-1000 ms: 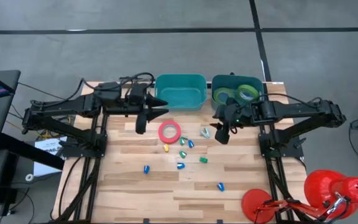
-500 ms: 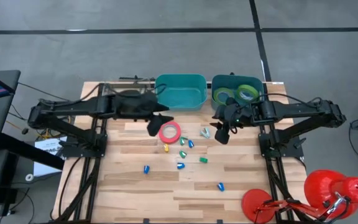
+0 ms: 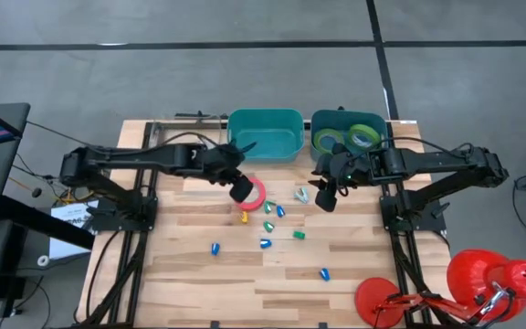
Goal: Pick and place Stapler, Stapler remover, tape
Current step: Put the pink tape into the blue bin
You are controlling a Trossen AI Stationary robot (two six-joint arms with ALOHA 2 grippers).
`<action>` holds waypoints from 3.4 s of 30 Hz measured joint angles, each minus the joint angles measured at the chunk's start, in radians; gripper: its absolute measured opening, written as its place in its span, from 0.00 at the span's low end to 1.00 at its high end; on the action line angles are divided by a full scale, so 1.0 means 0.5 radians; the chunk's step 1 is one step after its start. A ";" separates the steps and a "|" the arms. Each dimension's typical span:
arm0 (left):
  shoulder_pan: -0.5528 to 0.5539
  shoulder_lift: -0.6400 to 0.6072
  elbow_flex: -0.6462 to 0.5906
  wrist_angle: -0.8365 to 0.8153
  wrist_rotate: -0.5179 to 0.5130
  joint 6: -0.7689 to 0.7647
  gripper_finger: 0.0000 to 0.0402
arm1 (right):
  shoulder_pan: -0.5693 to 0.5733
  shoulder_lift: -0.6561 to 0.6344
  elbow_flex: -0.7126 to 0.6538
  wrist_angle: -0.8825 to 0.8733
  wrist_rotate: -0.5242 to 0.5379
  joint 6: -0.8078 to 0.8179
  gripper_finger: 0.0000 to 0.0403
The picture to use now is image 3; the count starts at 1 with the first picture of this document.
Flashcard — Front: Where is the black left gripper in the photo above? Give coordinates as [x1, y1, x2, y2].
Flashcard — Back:
[201, 141, 258, 205]

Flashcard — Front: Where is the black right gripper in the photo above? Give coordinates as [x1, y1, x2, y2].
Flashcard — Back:
[309, 144, 383, 214]

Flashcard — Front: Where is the pink tape roll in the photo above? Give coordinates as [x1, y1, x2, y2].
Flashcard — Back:
[235, 176, 268, 212]

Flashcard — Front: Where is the green tape roll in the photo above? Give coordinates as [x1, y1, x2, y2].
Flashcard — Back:
[313, 127, 347, 155]
[347, 123, 382, 151]

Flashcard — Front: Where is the teal plastic bin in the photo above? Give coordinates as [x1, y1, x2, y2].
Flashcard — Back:
[226, 108, 306, 165]

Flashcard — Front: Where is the dusty blue plastic bin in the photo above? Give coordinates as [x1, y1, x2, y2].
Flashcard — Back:
[310, 108, 391, 165]

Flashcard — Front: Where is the clear plastic bin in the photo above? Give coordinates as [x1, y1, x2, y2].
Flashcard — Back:
[150, 119, 225, 155]

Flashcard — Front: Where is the red desk lamp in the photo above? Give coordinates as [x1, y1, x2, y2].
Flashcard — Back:
[353, 248, 526, 329]

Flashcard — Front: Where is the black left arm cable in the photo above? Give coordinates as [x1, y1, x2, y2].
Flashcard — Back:
[151, 131, 221, 152]

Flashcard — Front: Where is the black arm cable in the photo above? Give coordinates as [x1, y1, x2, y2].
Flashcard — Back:
[151, 131, 221, 152]
[372, 135, 474, 161]

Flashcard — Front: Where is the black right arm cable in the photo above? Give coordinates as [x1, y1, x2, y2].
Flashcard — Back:
[372, 135, 474, 161]

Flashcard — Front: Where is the black metal rig frame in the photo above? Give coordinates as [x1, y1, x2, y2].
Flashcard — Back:
[73, 111, 451, 329]

